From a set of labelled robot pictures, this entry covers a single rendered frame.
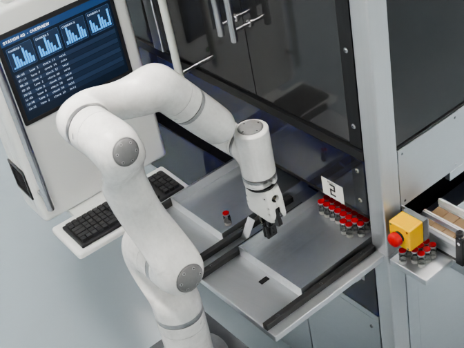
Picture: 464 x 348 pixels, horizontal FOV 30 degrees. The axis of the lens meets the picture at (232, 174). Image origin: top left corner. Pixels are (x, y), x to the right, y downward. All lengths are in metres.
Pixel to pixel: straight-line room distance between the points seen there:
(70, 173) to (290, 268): 0.87
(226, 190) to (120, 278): 1.25
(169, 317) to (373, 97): 0.71
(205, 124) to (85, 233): 1.03
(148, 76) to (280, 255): 0.88
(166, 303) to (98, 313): 1.70
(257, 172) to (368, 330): 0.87
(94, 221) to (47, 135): 0.31
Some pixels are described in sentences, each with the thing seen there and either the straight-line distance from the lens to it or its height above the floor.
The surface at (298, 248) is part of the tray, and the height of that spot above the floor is 0.88.
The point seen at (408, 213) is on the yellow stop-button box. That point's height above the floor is 1.03.
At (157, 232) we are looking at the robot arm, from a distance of 1.89.
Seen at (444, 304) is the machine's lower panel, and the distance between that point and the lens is 2.78.
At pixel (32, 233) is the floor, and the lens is 4.30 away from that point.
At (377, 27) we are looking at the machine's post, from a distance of 2.02.
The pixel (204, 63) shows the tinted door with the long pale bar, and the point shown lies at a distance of 2.69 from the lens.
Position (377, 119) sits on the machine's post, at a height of 1.34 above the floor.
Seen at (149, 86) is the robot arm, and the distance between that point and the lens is 1.76.
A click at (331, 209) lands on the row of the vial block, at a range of 2.52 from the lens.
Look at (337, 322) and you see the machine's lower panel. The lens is 2.87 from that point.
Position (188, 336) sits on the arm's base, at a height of 1.01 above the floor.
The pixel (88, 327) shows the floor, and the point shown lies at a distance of 3.71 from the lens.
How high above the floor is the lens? 2.53
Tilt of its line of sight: 36 degrees down
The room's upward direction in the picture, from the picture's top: 12 degrees counter-clockwise
